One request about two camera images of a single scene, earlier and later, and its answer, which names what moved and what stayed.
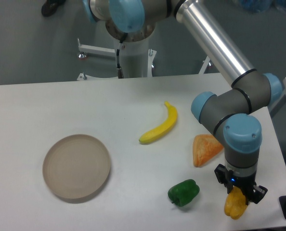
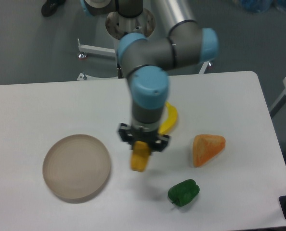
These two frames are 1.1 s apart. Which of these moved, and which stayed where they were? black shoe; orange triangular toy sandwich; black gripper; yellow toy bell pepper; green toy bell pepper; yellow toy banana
Moved: yellow toy bell pepper; black gripper
Stayed: green toy bell pepper; black shoe; yellow toy banana; orange triangular toy sandwich
